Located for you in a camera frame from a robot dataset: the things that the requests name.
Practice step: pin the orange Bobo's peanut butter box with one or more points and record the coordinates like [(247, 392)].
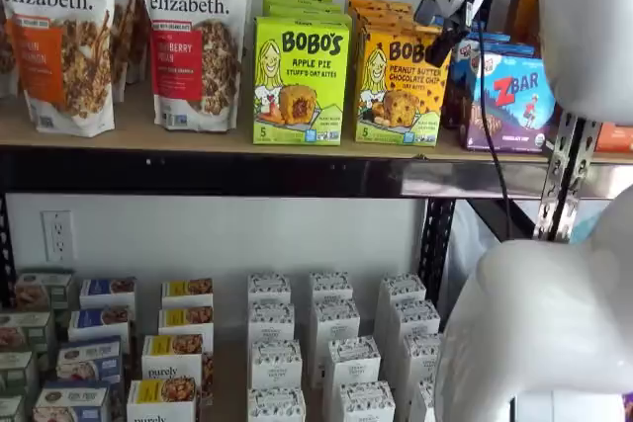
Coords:
[(395, 96), (381, 11), (376, 1), (390, 22)]

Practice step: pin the black metal shelf rack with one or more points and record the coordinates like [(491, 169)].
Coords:
[(198, 170)]

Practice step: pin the orange-label purely elizabeth bag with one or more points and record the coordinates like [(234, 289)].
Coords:
[(59, 71)]

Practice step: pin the green-top granola box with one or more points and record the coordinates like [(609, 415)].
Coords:
[(44, 291), (10, 409), (17, 372), (25, 333)]

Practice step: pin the green Bobo's apple pie box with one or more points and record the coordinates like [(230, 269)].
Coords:
[(311, 11), (301, 96), (297, 1)]

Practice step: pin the wooden shelf board with snacks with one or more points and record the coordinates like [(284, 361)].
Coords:
[(128, 135)]

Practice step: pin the white patterned pantry box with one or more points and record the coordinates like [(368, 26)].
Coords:
[(420, 355), (336, 318), (276, 365), (271, 320), (415, 318), (366, 402), (403, 288), (276, 404), (331, 286), (425, 399), (269, 288), (352, 360)]

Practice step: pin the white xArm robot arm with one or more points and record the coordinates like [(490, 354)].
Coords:
[(583, 22)]

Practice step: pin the blue-top granola box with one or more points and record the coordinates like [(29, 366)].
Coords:
[(106, 293), (71, 402), (89, 360), (99, 325)]

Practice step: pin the white patterned small boxes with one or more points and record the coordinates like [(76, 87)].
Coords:
[(230, 382)]

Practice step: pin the red-label purely elizabeth bag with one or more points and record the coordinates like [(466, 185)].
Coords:
[(198, 71)]

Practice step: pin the purely elizabeth granola bag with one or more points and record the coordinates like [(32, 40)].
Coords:
[(126, 46)]

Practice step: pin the yellow-top granola box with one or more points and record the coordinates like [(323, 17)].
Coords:
[(170, 358), (185, 320), (188, 293), (160, 399)]

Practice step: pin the blue purple Zbar box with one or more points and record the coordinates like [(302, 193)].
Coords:
[(489, 38), (509, 110), (455, 91)]

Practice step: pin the white wall outlet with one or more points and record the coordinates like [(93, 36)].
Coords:
[(58, 236)]

